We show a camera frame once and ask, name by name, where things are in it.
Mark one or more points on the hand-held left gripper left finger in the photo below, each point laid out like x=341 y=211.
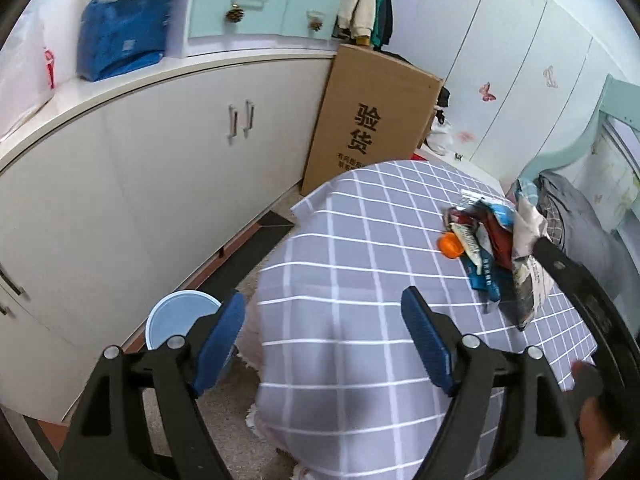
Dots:
x=220 y=342

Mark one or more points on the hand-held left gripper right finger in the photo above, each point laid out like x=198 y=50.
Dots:
x=427 y=340

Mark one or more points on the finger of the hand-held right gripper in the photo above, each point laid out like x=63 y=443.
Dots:
x=600 y=320

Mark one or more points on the light blue bin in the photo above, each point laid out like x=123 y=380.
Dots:
x=172 y=315

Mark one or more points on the person's right hand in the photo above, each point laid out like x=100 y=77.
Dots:
x=597 y=435

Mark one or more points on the dark blue white wrapper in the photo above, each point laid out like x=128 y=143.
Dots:
x=485 y=275

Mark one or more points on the dark floor mat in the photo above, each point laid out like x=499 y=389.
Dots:
x=240 y=255

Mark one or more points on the beige shaggy rug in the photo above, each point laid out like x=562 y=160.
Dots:
x=225 y=435

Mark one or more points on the orange bottle cap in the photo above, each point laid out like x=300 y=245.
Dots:
x=450 y=246

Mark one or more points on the white wrapper with dark print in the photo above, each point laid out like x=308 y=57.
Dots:
x=467 y=239

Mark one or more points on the grey checkered tablecloth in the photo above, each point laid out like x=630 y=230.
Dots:
x=350 y=260

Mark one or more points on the grey clothes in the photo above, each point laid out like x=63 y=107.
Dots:
x=580 y=210

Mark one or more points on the light blue foil wrapper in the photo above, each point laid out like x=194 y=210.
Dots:
x=500 y=210

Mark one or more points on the teal patterned cloth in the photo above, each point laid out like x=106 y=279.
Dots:
x=525 y=191

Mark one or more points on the white cabinet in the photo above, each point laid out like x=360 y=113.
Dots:
x=150 y=185

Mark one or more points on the red edged white platform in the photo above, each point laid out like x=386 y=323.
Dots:
x=472 y=164

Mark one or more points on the mint green chair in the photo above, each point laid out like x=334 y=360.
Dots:
x=575 y=140

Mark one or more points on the small white plastic bag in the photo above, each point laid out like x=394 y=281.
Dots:
x=440 y=137

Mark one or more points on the large cardboard box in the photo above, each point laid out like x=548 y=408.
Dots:
x=370 y=120

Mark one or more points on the black garment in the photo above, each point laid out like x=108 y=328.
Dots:
x=443 y=100

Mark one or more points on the pink butterfly sticker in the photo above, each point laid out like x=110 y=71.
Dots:
x=486 y=91

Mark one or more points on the white wardrobe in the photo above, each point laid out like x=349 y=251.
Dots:
x=520 y=35

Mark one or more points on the blue bag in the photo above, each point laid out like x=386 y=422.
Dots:
x=122 y=35

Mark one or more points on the pine cone drawer knob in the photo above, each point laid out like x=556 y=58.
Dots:
x=234 y=14
x=315 y=24

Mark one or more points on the white plastic bag red print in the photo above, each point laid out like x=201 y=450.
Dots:
x=25 y=75

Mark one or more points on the green hanging garment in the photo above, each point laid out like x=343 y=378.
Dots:
x=384 y=10

